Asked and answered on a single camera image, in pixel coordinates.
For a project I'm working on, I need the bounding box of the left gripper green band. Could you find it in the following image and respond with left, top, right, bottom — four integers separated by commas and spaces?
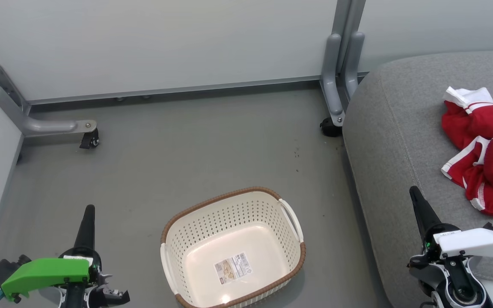
1, 204, 101, 302

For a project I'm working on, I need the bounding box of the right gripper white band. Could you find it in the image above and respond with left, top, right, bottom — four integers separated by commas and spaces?
408, 186, 493, 268

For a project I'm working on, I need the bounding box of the white basket with brown rim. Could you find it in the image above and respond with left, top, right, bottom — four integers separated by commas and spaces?
160, 187, 306, 308

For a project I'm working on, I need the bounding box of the grey fabric sofa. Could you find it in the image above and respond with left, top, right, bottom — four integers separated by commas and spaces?
342, 50, 493, 308

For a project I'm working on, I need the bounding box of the black caster with metal fork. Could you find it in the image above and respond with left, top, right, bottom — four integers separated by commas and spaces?
80, 128, 100, 149

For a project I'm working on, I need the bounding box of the black caster wheel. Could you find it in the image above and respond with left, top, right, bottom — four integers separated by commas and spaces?
319, 117, 343, 138

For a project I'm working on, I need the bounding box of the printed paper label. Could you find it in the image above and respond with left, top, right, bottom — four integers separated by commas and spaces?
214, 252, 254, 284

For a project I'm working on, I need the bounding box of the grey partition stand with twin posts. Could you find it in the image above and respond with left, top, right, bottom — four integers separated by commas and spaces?
320, 0, 366, 127

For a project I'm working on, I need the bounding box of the grey partition stand with slotted post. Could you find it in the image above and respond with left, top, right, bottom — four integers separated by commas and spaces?
0, 32, 97, 138

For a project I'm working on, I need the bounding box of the aluminium partition bottom rail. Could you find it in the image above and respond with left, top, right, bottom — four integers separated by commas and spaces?
28, 75, 322, 105

